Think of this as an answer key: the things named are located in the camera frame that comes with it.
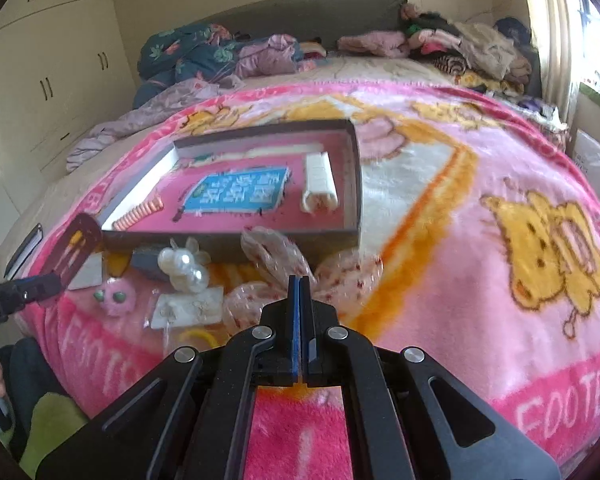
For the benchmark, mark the white plastic hair comb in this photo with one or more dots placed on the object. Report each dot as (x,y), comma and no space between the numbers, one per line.
(319,191)

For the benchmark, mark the white pearl flower clip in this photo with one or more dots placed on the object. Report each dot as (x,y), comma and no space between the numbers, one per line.
(186,267)

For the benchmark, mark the dark blue floral quilt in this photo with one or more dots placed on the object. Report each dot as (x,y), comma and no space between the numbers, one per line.
(210,52)

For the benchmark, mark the pink speckled bow pearl clip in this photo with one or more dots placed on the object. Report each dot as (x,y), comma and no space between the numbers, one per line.
(344,280)

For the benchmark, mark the cream curtain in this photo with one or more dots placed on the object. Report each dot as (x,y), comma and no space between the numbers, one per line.
(557,33)

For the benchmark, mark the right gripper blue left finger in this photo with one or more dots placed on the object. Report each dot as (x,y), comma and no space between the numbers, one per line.
(295,327)

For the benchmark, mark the pink cartoon fleece blanket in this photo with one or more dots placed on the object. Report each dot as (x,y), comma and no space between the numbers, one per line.
(489,236)

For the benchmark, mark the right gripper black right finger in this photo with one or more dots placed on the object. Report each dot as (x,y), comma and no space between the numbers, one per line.
(307,330)

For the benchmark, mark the orange spiral hair clip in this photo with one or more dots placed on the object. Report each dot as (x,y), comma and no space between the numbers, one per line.
(138,213)

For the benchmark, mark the earring card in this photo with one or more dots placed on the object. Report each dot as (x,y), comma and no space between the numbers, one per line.
(188,310)

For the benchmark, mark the grey bed headboard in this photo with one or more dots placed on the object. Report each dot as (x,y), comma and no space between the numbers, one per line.
(326,20)

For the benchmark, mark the shallow cardboard box tray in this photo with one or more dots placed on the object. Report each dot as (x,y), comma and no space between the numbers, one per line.
(336,137)

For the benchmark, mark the yellow rings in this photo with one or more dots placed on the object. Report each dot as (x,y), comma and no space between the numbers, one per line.
(197,338)

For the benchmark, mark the cream wardrobe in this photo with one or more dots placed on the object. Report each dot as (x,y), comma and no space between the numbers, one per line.
(63,70)

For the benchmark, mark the pink folded garment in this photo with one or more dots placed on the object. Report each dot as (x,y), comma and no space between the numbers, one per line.
(379,43)

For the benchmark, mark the pile of clothes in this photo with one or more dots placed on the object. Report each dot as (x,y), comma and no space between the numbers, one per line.
(457,48)

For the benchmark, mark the lilac crumpled blanket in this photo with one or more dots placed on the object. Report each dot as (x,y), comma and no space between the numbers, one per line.
(145,115)

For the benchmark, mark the dark maroon hair clip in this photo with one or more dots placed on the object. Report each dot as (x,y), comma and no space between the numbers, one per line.
(69,254)

